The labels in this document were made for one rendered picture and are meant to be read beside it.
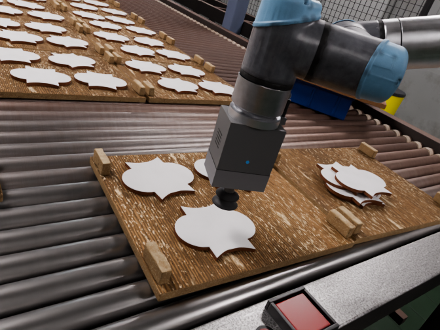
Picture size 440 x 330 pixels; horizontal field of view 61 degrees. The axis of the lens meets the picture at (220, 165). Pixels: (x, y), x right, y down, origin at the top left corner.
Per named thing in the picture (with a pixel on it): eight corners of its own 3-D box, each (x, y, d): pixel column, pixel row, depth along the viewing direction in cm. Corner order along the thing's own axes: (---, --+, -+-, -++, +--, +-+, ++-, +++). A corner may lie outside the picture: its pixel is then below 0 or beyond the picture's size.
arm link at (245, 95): (233, 66, 52) (284, 77, 55) (224, 96, 55) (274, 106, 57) (247, 84, 46) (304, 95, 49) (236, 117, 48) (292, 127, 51)
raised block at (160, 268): (169, 284, 50) (173, 269, 49) (156, 287, 49) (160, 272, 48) (152, 253, 54) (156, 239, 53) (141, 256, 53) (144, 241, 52)
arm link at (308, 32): (333, 6, 42) (261, -17, 42) (298, 97, 47) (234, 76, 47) (329, 3, 49) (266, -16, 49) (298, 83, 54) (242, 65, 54)
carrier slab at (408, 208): (456, 220, 95) (459, 215, 94) (353, 245, 73) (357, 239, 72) (355, 151, 120) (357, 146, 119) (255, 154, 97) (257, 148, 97)
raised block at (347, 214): (358, 234, 74) (365, 222, 73) (352, 235, 73) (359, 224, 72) (337, 215, 78) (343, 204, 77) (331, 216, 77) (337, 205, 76)
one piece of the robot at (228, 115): (277, 85, 58) (246, 173, 65) (223, 74, 55) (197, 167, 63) (302, 110, 50) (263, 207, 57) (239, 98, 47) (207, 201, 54)
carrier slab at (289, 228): (352, 247, 72) (355, 241, 71) (158, 302, 49) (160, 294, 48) (251, 155, 96) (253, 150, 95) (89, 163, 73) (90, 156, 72)
